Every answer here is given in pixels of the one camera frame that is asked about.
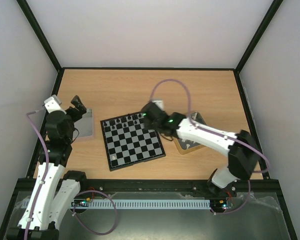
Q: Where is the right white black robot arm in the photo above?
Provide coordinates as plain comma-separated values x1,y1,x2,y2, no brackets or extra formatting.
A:
141,101,261,196

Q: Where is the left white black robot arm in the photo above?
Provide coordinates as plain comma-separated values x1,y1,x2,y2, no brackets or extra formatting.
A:
6,95,87,240

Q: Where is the silver square tin lid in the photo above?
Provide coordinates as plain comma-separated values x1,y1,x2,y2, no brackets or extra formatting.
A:
74,108,95,141

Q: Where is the black and silver chessboard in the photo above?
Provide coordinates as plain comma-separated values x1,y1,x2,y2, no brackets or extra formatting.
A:
100,112,166,171

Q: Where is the gold square tin tray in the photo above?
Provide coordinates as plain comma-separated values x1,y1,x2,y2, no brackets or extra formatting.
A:
173,111,206,155

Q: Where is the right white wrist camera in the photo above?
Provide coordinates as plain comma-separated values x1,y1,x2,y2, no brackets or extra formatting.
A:
152,99,165,110

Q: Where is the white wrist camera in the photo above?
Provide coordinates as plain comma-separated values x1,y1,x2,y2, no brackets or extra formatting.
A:
44,94,66,114
152,99,165,110

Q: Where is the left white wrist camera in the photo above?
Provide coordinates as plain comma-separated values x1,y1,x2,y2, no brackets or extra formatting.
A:
44,94,66,114

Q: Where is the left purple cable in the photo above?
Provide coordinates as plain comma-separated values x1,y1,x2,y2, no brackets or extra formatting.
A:
23,108,52,240

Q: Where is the purple cable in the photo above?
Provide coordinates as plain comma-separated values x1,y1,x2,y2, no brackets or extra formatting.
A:
23,108,52,240
149,78,271,216

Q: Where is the black metal frame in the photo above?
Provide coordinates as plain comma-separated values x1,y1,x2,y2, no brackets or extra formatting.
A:
0,0,297,240

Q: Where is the light blue cable duct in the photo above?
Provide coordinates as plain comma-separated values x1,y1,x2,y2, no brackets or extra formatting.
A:
76,199,211,210

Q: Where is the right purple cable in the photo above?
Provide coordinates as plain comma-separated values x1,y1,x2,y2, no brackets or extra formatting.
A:
149,78,271,216

